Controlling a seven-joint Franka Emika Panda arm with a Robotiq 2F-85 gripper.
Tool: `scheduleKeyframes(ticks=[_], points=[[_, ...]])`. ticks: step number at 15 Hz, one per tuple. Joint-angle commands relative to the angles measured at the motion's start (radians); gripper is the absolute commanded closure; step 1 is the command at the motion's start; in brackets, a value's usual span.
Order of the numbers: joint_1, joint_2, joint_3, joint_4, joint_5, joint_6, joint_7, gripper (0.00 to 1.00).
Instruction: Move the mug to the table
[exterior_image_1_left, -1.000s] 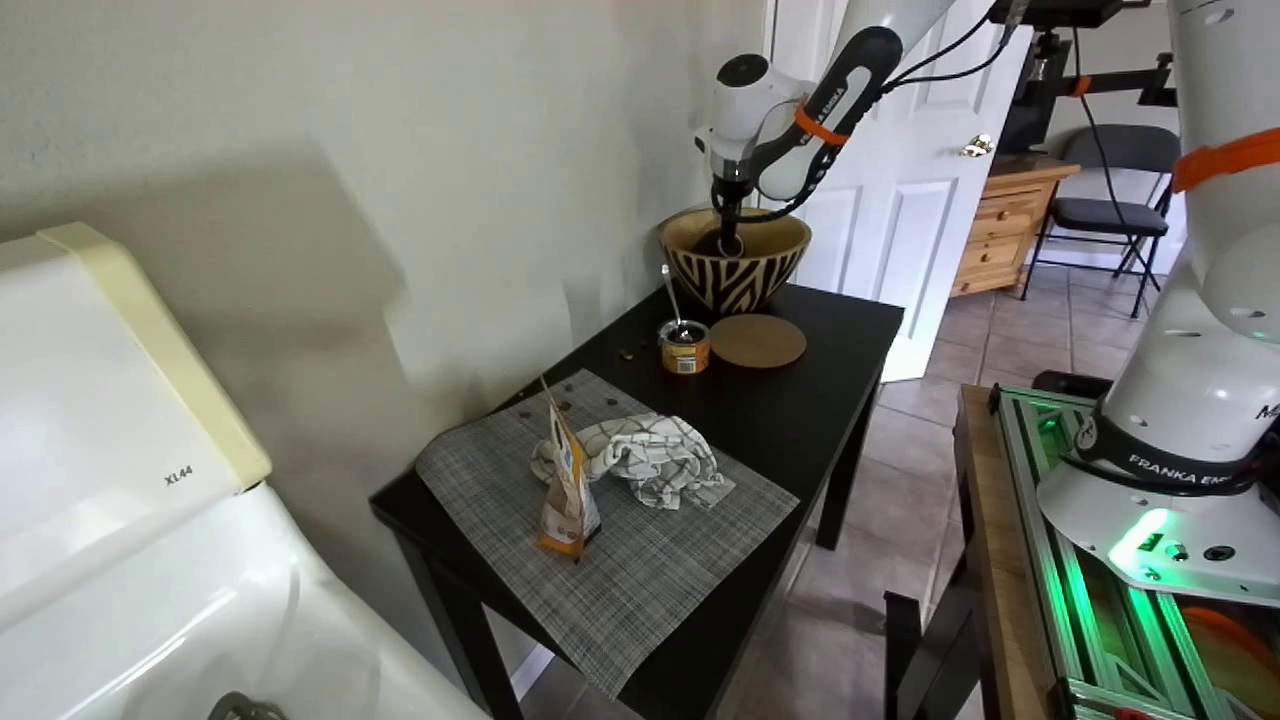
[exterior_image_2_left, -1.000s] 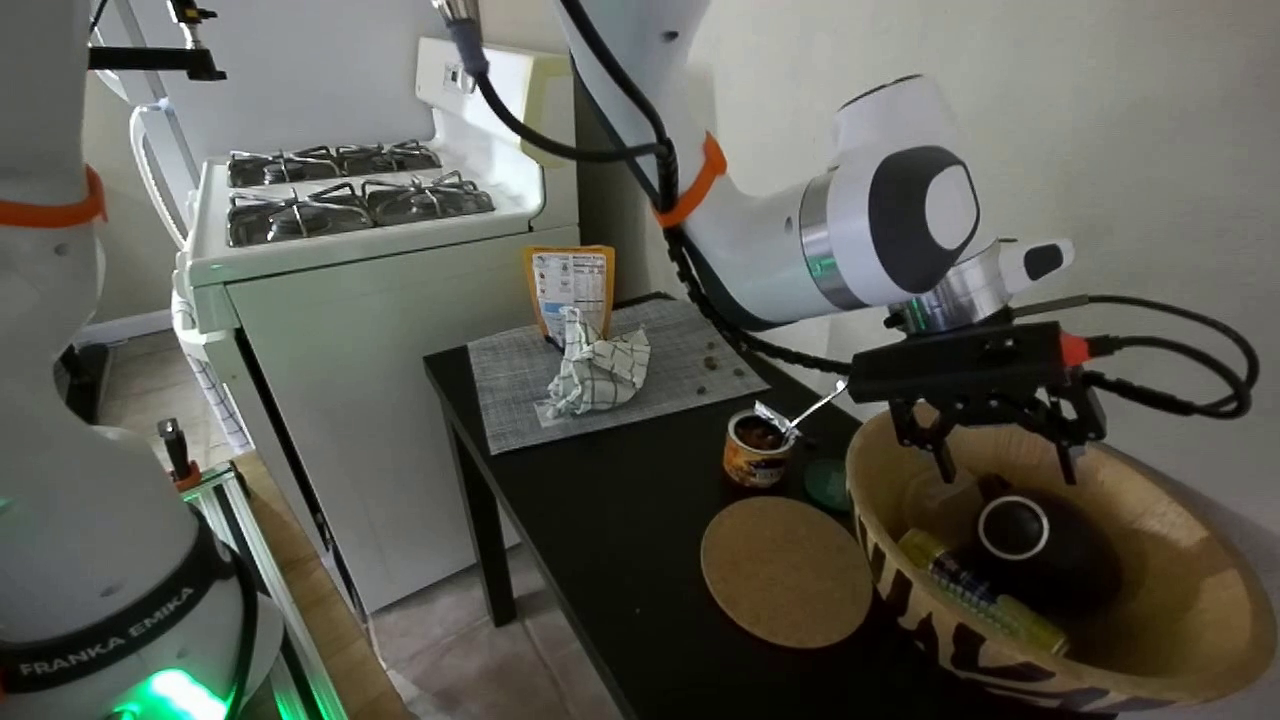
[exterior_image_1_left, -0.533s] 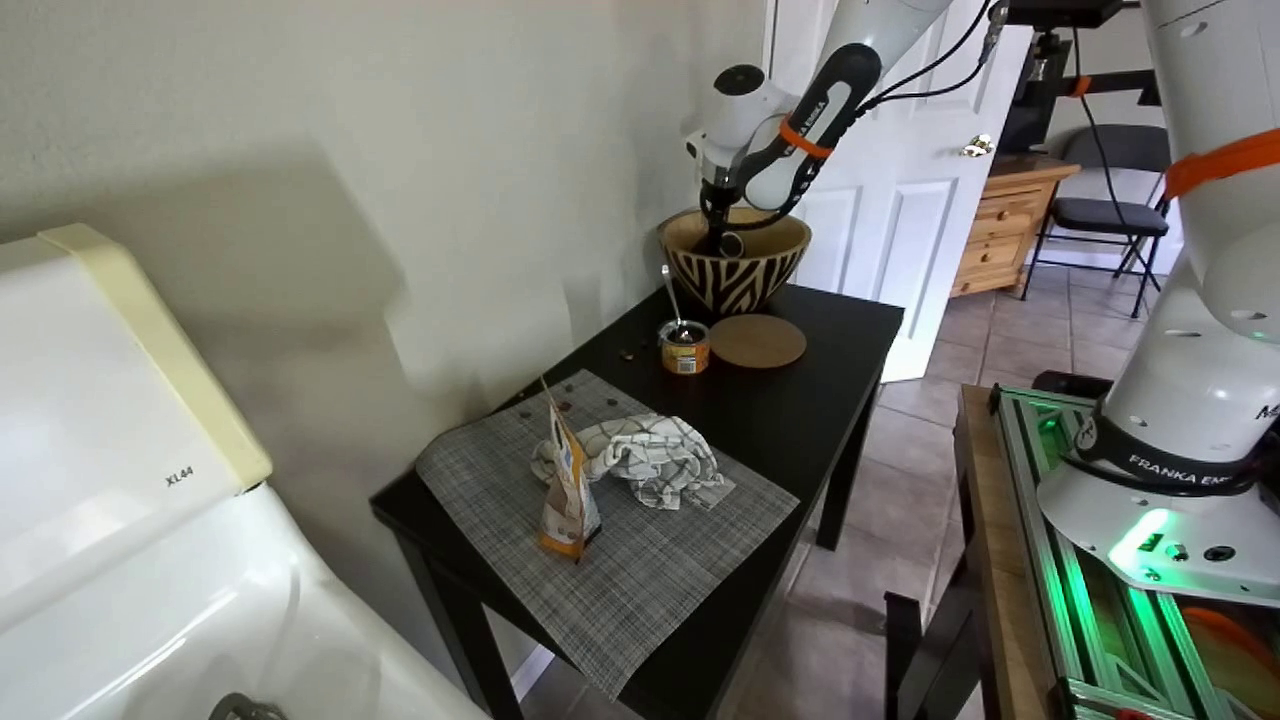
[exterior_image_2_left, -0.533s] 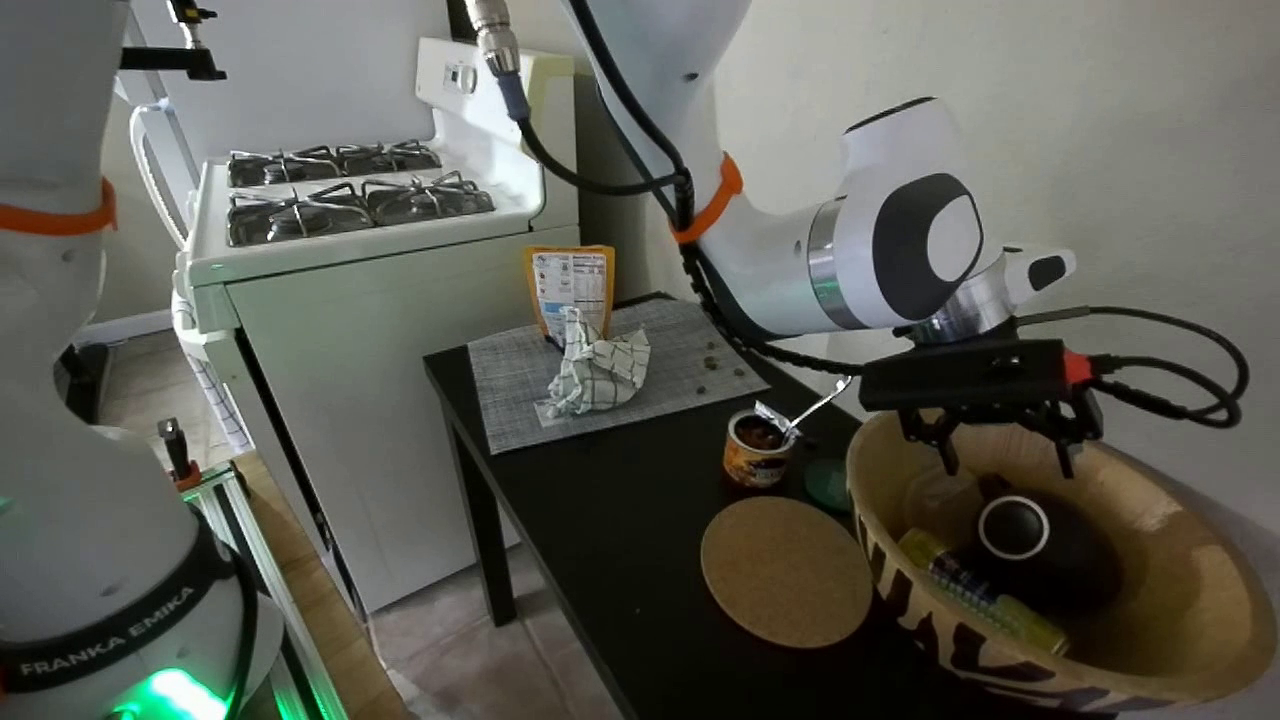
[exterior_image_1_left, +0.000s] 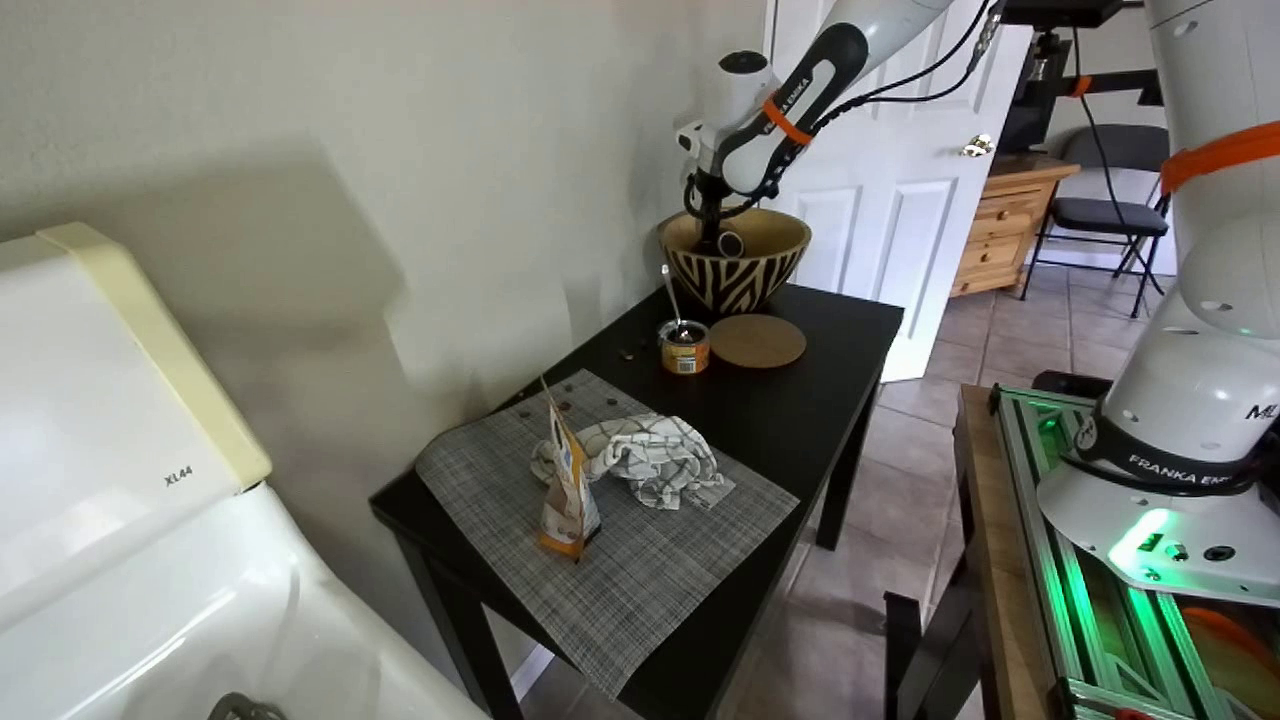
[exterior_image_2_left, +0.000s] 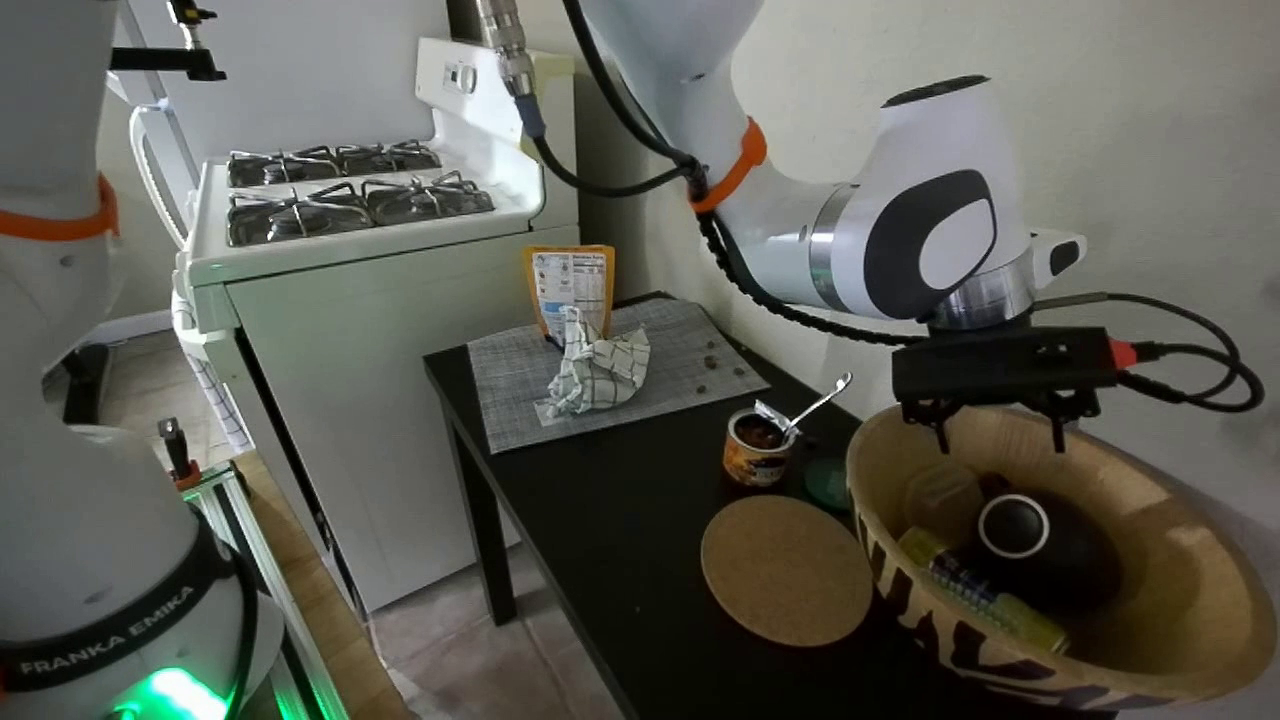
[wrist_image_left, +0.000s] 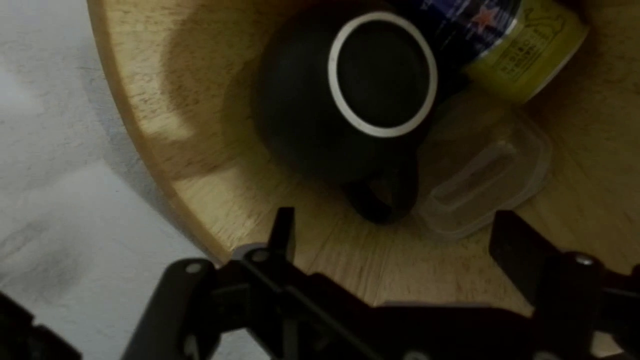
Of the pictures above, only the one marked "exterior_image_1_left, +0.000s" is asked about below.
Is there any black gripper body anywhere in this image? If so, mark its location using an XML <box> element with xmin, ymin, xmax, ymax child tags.
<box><xmin>684</xmin><ymin>164</ymin><xmax>772</xmax><ymax>225</ymax></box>

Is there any zebra pattern wooden bowl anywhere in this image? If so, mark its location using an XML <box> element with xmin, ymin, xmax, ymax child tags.
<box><xmin>656</xmin><ymin>204</ymin><xmax>817</xmax><ymax>322</ymax></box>

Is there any white plastic spoon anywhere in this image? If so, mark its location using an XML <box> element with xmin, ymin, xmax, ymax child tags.
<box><xmin>656</xmin><ymin>259</ymin><xmax>688</xmax><ymax>331</ymax></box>

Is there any round cork coaster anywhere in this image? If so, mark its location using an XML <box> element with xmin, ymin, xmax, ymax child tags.
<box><xmin>704</xmin><ymin>309</ymin><xmax>813</xmax><ymax>371</ymax></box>

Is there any open tin can orange label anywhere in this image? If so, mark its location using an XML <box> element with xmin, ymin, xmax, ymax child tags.
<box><xmin>656</xmin><ymin>318</ymin><xmax>716</xmax><ymax>381</ymax></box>

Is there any white panel door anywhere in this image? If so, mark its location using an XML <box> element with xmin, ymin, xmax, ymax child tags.
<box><xmin>756</xmin><ymin>15</ymin><xmax>1037</xmax><ymax>385</ymax></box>

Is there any black side table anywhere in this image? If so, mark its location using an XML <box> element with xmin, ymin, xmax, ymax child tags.
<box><xmin>366</xmin><ymin>282</ymin><xmax>909</xmax><ymax>720</ymax></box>

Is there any crumpled printed cloth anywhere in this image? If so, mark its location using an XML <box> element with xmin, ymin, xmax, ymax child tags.
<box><xmin>530</xmin><ymin>408</ymin><xmax>741</xmax><ymax>515</ymax></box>

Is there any wooden drawer chest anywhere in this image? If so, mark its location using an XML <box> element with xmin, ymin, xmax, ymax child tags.
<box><xmin>949</xmin><ymin>156</ymin><xmax>1081</xmax><ymax>300</ymax></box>

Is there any orange snack bag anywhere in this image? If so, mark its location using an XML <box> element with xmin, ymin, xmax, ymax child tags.
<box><xmin>530</xmin><ymin>385</ymin><xmax>608</xmax><ymax>566</ymax></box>

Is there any gray woven placemat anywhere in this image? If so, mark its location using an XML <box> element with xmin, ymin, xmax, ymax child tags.
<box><xmin>412</xmin><ymin>366</ymin><xmax>802</xmax><ymax>701</ymax></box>

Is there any black folding chair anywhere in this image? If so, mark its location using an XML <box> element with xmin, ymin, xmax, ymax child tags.
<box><xmin>1020</xmin><ymin>121</ymin><xmax>1186</xmax><ymax>322</ymax></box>

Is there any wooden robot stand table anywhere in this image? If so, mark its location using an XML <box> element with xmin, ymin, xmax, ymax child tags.
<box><xmin>885</xmin><ymin>381</ymin><xmax>1073</xmax><ymax>720</ymax></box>

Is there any black camera cable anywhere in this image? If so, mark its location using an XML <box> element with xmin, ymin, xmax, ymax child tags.
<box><xmin>831</xmin><ymin>0</ymin><xmax>1003</xmax><ymax>116</ymax></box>

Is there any black camera tripod stand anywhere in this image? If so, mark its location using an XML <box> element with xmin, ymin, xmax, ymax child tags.
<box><xmin>992</xmin><ymin>0</ymin><xmax>1203</xmax><ymax>164</ymax></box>

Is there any green-lit aluminium frame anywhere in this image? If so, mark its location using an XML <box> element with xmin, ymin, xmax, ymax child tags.
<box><xmin>994</xmin><ymin>385</ymin><xmax>1280</xmax><ymax>720</ymax></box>

